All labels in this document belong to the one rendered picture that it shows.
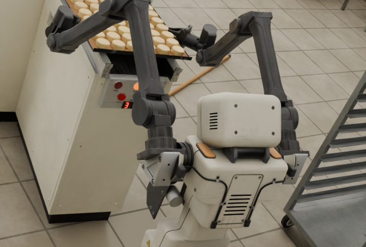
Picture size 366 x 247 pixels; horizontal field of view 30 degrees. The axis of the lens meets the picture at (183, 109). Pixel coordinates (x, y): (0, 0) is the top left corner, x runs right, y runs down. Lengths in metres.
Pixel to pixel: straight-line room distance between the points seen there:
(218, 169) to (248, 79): 2.85
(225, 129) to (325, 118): 2.88
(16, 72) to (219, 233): 1.56
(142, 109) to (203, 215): 0.35
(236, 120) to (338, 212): 1.87
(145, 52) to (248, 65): 2.90
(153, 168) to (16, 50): 1.51
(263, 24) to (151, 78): 0.50
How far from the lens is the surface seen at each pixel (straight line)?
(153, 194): 2.12
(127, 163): 2.90
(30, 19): 3.17
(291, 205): 3.46
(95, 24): 2.22
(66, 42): 2.36
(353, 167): 3.54
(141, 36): 2.00
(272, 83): 2.18
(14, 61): 3.28
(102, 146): 2.79
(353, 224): 3.64
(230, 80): 4.55
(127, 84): 2.56
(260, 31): 2.26
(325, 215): 3.58
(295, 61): 5.19
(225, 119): 1.84
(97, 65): 2.53
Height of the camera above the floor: 2.19
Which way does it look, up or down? 33 degrees down
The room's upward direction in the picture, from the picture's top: 23 degrees clockwise
